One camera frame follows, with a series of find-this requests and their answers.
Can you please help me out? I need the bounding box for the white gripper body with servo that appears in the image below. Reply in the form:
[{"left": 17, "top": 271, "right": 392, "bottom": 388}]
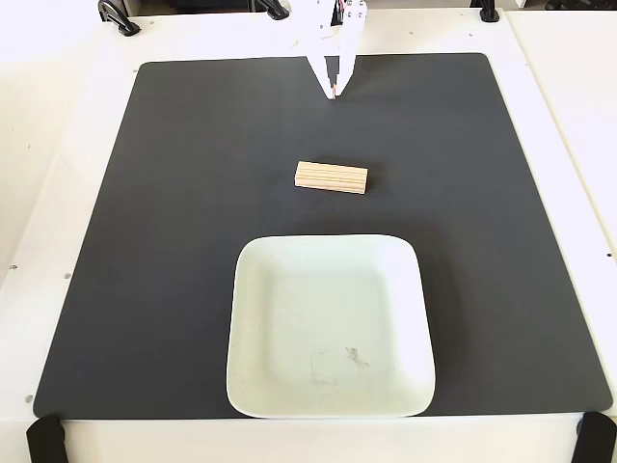
[{"left": 288, "top": 0, "right": 351, "bottom": 58}]

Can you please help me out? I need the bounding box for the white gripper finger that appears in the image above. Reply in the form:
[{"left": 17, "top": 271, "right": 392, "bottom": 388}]
[
  {"left": 335, "top": 0, "right": 369, "bottom": 100},
  {"left": 308, "top": 55, "right": 336, "bottom": 101}
]

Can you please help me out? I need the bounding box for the wooden block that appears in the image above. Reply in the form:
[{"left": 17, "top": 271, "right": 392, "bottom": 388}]
[{"left": 293, "top": 160, "right": 370, "bottom": 196}]

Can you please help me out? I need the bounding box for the white square plate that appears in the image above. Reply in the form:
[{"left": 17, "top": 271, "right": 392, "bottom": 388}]
[{"left": 225, "top": 233, "right": 437, "bottom": 420}]

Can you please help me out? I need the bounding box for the black table clamp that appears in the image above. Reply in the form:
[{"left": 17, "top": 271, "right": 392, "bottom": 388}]
[
  {"left": 476, "top": 0, "right": 502, "bottom": 23},
  {"left": 97, "top": 0, "right": 142, "bottom": 38},
  {"left": 255, "top": 0, "right": 290, "bottom": 20}
]

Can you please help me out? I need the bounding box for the black table mat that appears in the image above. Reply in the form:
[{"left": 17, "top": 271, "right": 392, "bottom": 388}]
[{"left": 32, "top": 52, "right": 613, "bottom": 421}]

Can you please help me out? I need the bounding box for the black corner bracket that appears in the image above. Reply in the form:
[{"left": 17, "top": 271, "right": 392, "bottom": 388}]
[
  {"left": 26, "top": 415, "right": 67, "bottom": 463},
  {"left": 572, "top": 412, "right": 617, "bottom": 463}
]

